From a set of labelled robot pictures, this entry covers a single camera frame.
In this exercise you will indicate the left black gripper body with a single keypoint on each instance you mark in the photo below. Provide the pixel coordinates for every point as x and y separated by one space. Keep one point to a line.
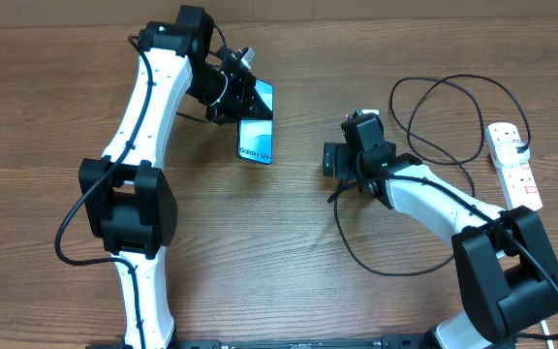
227 98

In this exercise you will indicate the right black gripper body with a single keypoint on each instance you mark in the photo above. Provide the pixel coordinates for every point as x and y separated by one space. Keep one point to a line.
338 159

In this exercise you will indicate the blue Galaxy S24 smartphone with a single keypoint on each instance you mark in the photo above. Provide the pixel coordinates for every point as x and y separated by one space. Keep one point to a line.
255 138

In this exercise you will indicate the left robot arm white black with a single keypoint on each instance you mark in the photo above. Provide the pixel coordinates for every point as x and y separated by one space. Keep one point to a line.
128 201

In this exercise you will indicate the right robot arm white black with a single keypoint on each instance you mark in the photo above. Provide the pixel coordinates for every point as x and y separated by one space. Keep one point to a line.
506 268

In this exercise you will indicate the white USB charger plug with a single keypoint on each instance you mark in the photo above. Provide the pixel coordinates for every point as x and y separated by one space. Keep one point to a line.
506 155

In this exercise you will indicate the white power strip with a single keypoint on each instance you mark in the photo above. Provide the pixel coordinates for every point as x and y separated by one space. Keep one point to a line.
518 185

